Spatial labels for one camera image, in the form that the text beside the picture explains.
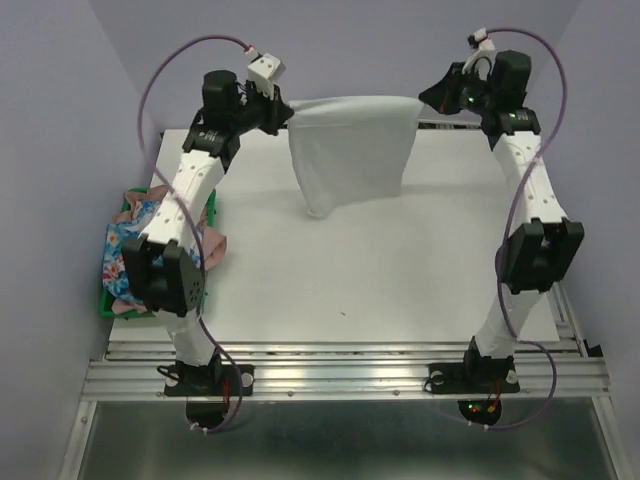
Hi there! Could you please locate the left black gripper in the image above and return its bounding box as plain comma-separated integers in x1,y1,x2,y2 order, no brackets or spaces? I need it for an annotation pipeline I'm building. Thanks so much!
228,79,292,137

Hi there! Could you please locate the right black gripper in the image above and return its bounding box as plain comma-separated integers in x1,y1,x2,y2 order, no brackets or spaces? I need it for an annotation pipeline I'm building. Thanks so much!
419,62,497,117

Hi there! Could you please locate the white skirt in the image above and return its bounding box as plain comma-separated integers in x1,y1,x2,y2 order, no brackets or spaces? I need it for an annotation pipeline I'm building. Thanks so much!
287,96,423,218

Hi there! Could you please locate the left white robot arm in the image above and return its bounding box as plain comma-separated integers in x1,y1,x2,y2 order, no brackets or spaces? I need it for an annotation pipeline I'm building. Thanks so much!
122,59,293,394

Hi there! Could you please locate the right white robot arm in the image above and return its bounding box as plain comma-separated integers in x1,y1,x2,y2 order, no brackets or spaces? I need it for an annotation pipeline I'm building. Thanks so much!
419,50,585,390

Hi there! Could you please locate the pink skirt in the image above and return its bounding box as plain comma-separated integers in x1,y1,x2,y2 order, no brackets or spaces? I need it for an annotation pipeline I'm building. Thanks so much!
110,183,230,317

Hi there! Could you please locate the blue floral skirt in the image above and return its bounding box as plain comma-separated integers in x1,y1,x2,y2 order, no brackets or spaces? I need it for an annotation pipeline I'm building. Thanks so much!
101,199,206,307

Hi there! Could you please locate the green plastic bin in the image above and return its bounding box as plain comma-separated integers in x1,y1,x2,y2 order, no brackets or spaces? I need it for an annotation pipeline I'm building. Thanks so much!
96,185,219,321

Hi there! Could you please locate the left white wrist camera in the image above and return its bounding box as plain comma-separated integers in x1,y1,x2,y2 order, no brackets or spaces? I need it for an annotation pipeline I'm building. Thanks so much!
245,47,286,100

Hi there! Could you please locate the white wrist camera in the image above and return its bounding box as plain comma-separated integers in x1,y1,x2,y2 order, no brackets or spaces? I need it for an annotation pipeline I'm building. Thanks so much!
245,47,286,100
462,28,497,78

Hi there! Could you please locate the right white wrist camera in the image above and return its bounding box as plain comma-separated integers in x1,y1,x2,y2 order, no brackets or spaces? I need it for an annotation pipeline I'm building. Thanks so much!
462,28,497,78

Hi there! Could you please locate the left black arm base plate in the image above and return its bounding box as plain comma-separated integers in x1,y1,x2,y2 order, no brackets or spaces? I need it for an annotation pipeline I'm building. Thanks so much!
156,358,254,397

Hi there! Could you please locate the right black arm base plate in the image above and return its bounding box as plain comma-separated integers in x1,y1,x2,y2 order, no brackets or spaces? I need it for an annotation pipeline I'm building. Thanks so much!
427,363,521,396

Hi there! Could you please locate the aluminium table frame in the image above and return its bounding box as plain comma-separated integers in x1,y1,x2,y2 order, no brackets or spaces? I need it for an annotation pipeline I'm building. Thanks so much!
59,122,636,480

